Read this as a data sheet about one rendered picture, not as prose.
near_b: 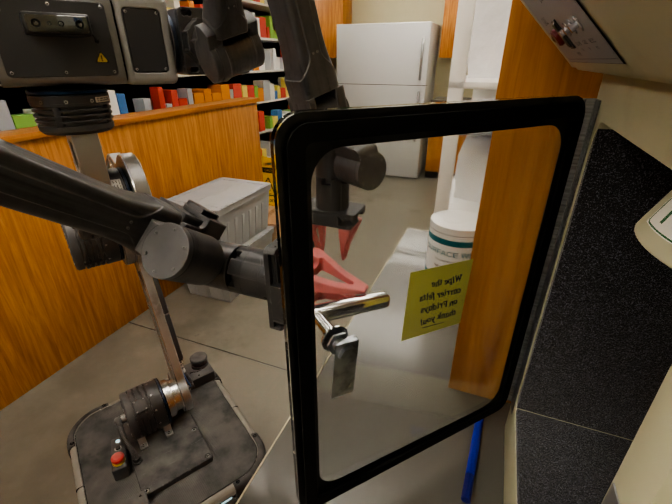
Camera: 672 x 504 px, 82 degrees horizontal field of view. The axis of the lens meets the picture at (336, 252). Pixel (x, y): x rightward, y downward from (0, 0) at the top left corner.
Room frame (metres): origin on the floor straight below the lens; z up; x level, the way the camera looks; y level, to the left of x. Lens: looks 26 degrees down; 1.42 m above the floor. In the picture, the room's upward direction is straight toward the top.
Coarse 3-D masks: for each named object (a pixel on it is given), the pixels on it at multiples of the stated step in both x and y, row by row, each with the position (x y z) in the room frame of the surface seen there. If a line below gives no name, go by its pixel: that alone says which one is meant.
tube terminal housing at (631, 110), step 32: (608, 96) 0.35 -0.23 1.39; (640, 96) 0.27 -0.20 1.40; (608, 128) 0.35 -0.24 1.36; (640, 128) 0.25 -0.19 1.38; (576, 192) 0.36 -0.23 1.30; (512, 416) 0.36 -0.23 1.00; (512, 448) 0.31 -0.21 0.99; (640, 448) 0.11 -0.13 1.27; (512, 480) 0.28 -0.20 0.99; (640, 480) 0.10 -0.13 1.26
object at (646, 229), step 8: (664, 200) 0.23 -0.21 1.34; (656, 208) 0.23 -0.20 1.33; (664, 208) 0.22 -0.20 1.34; (648, 216) 0.23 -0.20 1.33; (656, 216) 0.22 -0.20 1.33; (664, 216) 0.21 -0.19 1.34; (640, 224) 0.23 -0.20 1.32; (648, 224) 0.22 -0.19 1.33; (656, 224) 0.21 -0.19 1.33; (664, 224) 0.21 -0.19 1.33; (640, 232) 0.22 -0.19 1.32; (648, 232) 0.22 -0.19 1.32; (656, 232) 0.21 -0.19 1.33; (664, 232) 0.20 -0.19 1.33; (640, 240) 0.22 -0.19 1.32; (648, 240) 0.21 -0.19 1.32; (656, 240) 0.21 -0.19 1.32; (664, 240) 0.20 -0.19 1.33; (648, 248) 0.21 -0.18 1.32; (656, 248) 0.20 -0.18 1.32; (664, 248) 0.20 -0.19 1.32; (656, 256) 0.20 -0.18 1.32; (664, 256) 0.19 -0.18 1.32
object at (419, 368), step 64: (320, 192) 0.26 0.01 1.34; (384, 192) 0.28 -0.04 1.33; (448, 192) 0.31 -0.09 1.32; (512, 192) 0.35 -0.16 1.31; (320, 256) 0.26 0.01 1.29; (384, 256) 0.28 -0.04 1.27; (448, 256) 0.32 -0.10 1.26; (512, 256) 0.36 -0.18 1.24; (320, 320) 0.26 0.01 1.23; (384, 320) 0.29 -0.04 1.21; (448, 320) 0.32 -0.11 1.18; (512, 320) 0.37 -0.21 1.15; (320, 384) 0.26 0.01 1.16; (384, 384) 0.29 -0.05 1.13; (448, 384) 0.33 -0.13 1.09; (320, 448) 0.26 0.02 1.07; (384, 448) 0.29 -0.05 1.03
